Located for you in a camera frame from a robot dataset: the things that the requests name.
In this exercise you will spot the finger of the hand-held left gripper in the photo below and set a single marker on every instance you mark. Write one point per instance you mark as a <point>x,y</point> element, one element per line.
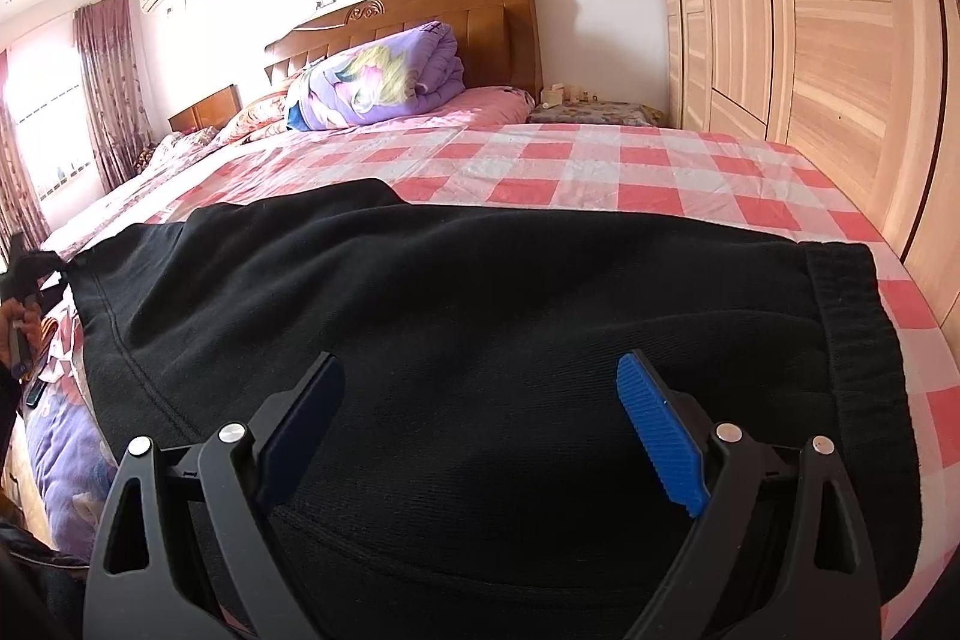
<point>37,276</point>

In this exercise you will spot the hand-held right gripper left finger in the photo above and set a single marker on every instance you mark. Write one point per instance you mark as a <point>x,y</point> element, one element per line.
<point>300,430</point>

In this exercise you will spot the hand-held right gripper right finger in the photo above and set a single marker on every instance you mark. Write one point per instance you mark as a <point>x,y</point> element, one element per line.
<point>664,437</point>

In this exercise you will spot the black pants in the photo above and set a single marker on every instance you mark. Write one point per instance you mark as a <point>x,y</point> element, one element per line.
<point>480,310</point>

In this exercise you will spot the person's left hand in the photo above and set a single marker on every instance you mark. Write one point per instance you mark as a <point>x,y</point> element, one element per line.
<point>7,340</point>

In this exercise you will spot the maroon patterned curtain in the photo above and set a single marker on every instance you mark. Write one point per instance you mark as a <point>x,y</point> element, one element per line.
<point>19,175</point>
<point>112,85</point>

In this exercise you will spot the purple printed blanket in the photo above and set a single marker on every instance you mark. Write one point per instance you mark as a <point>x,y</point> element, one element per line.
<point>67,460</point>

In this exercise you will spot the window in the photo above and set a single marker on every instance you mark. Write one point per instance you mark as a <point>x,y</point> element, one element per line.
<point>52,123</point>

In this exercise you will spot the floral bedding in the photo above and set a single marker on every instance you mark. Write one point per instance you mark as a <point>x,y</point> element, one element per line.
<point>172,149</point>

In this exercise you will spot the small wooden headboard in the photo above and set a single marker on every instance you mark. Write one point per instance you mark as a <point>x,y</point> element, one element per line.
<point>210,111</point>

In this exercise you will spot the person's dark clothing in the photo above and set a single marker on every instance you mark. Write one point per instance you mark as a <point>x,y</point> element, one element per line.
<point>37,587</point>

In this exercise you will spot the orange floral pillow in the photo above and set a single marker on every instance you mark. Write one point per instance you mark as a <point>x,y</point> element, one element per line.
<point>251,119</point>

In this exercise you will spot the pink checkered bed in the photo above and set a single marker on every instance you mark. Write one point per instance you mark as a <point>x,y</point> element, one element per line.
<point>600,160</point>

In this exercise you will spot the tissue box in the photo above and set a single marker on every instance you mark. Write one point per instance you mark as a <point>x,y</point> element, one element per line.
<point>552,96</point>

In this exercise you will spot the folded purple printed quilt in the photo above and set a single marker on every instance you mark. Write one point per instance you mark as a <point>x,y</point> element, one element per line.
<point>375,78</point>

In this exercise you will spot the pink bed sheet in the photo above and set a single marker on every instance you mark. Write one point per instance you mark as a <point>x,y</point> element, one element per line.
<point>484,104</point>

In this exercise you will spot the light wooden wardrobe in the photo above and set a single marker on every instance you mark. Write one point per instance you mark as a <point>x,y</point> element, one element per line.
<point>825,48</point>

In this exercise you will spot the large wooden headboard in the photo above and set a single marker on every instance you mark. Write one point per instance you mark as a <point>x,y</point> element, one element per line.
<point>480,10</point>

